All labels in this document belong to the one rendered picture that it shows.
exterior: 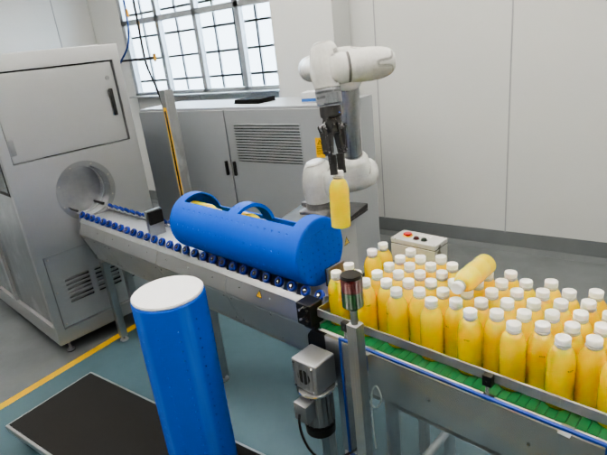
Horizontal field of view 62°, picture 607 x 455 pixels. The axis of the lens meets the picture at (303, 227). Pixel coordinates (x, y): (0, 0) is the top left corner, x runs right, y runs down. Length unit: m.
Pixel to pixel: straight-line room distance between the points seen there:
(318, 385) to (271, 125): 2.50
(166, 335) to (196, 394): 0.29
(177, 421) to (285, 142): 2.31
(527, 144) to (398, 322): 2.99
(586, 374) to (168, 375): 1.40
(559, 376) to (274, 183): 2.95
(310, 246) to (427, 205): 3.01
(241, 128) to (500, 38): 2.12
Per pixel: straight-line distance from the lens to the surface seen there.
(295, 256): 1.91
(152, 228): 2.99
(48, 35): 7.22
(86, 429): 2.99
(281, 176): 3.97
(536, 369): 1.57
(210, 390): 2.14
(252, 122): 4.03
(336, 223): 1.80
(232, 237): 2.18
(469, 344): 1.58
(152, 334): 1.98
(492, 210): 4.69
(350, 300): 1.43
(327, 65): 1.75
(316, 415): 1.91
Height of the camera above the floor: 1.89
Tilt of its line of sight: 20 degrees down
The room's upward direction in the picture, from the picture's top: 7 degrees counter-clockwise
